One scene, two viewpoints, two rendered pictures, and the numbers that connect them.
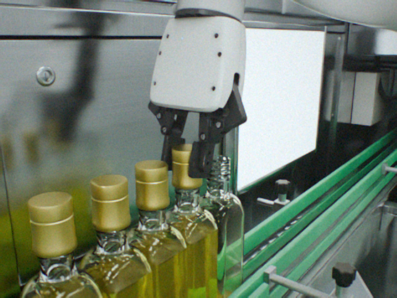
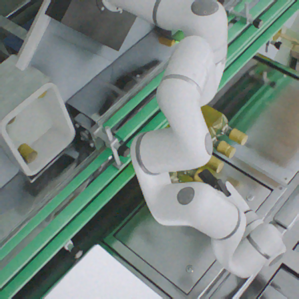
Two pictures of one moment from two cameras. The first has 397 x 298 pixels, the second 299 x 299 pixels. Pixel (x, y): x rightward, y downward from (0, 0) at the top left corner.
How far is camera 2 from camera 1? 118 cm
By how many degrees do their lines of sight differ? 71
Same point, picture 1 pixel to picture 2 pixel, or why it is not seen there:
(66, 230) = (237, 133)
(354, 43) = not seen: outside the picture
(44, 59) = (254, 201)
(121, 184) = (232, 150)
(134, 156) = not seen: hidden behind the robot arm
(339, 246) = (21, 221)
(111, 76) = not seen: hidden behind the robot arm
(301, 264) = (73, 189)
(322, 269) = (47, 195)
